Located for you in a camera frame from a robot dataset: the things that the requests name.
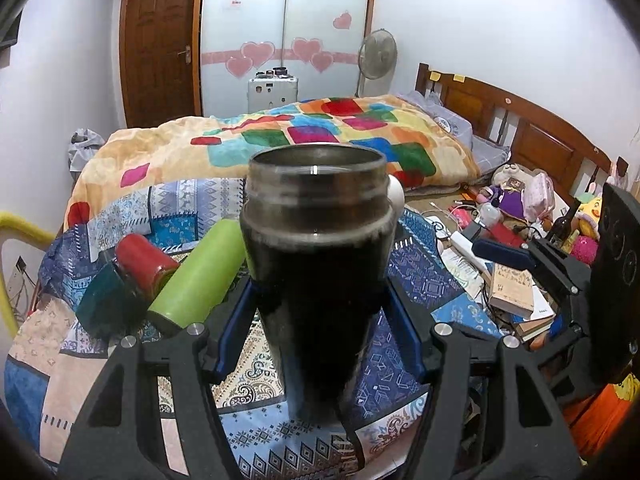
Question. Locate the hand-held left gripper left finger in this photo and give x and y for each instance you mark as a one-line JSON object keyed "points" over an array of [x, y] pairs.
{"points": [[233, 331]]}

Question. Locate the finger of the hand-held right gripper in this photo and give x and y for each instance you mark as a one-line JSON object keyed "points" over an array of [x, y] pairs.
{"points": [[500, 252], [575, 360]]}

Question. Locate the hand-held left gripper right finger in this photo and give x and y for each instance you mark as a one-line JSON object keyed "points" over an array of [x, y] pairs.
{"points": [[407, 340]]}

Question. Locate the black steel cup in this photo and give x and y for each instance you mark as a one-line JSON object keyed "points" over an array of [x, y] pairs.
{"points": [[320, 285]]}

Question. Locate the green cup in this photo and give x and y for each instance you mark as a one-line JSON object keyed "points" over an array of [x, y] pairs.
{"points": [[200, 275]]}

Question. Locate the red cup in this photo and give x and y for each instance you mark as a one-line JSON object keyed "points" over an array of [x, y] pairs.
{"points": [[142, 260]]}

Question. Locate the white cup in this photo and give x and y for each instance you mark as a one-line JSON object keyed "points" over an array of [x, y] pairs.
{"points": [[396, 197]]}

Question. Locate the teal cup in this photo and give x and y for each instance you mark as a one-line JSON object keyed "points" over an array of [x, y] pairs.
{"points": [[107, 305]]}

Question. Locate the white power strip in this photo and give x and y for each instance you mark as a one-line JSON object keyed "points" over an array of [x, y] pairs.
{"points": [[467, 250]]}

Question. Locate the beige book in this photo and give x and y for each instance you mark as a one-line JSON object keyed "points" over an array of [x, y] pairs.
{"points": [[512, 287]]}

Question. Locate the pink plush toy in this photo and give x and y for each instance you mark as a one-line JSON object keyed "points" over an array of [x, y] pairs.
{"points": [[584, 249]]}

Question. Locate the orange plush toy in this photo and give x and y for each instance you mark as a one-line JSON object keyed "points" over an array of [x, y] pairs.
{"points": [[600, 420]]}

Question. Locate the dark wine bottle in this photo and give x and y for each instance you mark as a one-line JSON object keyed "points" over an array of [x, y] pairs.
{"points": [[562, 227]]}

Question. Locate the pink pouch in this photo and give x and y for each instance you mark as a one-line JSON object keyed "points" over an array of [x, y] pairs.
{"points": [[537, 195]]}

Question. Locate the blue patterned bedsheet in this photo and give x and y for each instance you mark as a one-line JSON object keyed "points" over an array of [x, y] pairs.
{"points": [[425, 270]]}

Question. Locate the yellow plush toy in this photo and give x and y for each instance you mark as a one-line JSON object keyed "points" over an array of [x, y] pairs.
{"points": [[590, 212]]}

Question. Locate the beige plush toy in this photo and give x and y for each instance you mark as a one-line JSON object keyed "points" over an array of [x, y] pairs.
{"points": [[512, 174]]}

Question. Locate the grey pillow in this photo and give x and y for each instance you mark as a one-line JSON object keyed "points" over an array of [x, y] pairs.
{"points": [[440, 117], [489, 152]]}

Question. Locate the wooden headboard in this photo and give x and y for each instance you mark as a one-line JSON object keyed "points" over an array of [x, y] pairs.
{"points": [[540, 135]]}

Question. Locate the colourful patch blanket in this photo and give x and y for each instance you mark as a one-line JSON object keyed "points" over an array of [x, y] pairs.
{"points": [[300, 130]]}

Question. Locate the grey plastic bag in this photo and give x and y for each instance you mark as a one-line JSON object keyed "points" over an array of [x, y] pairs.
{"points": [[85, 152]]}

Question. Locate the standing fan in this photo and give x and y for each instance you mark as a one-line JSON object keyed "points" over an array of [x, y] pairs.
{"points": [[377, 55]]}

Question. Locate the yellow tube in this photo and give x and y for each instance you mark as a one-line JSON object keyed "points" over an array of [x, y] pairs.
{"points": [[20, 225]]}

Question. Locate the white appliance box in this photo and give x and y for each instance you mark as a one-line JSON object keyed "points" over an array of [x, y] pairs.
{"points": [[272, 91]]}

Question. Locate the wooden door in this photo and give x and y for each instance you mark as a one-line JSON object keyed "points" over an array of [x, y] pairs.
{"points": [[155, 50]]}

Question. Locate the wardrobe with heart stickers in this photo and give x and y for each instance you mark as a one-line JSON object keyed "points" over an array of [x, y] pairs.
{"points": [[285, 15]]}

